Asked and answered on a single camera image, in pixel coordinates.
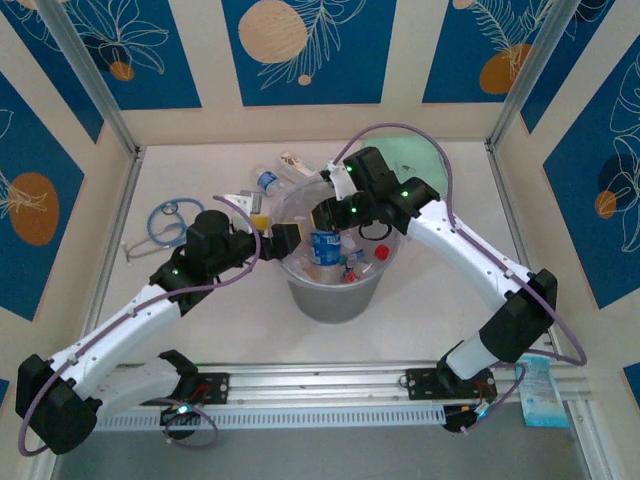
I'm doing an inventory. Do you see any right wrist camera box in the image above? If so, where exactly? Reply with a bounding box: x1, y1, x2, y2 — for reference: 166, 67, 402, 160
319, 158, 357, 202

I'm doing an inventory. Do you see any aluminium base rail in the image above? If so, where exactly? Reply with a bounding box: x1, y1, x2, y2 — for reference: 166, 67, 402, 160
94, 360, 591, 412

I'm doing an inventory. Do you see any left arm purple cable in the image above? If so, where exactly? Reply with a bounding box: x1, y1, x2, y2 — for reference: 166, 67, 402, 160
17, 193, 262, 457

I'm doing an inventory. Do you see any large blue label bottle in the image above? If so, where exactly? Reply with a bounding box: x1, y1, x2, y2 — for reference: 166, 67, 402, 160
309, 228, 346, 285

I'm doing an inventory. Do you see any light blue packet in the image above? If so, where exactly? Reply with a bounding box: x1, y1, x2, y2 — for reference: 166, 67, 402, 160
517, 355, 571, 429

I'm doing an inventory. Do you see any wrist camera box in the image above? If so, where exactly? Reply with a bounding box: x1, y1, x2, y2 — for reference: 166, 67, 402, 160
319, 158, 357, 202
219, 191, 265, 217

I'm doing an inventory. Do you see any grey round bin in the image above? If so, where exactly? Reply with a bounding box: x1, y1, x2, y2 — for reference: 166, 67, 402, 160
271, 174, 407, 325

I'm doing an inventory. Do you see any white slotted cable duct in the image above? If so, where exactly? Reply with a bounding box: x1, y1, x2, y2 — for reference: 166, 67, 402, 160
94, 405, 449, 432

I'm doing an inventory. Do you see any blue stethoscope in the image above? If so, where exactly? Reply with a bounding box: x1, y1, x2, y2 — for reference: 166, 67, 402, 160
122, 198, 206, 261

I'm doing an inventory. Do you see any black cable loop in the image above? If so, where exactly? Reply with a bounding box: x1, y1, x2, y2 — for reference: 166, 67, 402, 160
358, 221, 395, 242

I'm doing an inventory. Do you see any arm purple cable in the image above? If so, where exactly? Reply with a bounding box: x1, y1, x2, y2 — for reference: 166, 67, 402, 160
332, 123, 589, 426
17, 193, 262, 457

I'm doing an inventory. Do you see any black controller board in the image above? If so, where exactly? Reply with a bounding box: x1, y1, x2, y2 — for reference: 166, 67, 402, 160
159, 402, 201, 426
443, 402, 494, 435

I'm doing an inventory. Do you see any aluminium table edge rail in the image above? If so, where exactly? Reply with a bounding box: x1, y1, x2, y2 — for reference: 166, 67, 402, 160
82, 147, 146, 351
485, 141, 564, 361

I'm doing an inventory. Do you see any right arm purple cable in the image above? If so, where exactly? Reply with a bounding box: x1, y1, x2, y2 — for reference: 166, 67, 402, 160
332, 123, 589, 426

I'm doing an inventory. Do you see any bin with clear liner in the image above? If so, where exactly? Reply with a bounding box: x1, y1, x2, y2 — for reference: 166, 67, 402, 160
269, 174, 407, 286

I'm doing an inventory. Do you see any white bottle orange print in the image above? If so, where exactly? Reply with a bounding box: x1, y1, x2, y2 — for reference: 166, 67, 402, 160
278, 151, 317, 182

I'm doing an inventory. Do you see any aluminium frame post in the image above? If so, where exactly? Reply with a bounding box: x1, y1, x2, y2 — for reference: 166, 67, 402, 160
487, 0, 584, 151
37, 0, 141, 156

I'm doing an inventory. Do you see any small blue label bottle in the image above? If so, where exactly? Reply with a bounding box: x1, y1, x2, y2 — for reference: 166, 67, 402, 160
256, 168, 282, 197

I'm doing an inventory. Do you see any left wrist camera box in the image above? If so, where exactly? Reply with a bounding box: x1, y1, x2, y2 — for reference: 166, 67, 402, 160
219, 191, 265, 217

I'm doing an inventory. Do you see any mint green zip pouch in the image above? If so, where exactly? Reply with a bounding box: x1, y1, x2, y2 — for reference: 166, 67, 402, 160
359, 134, 451, 196

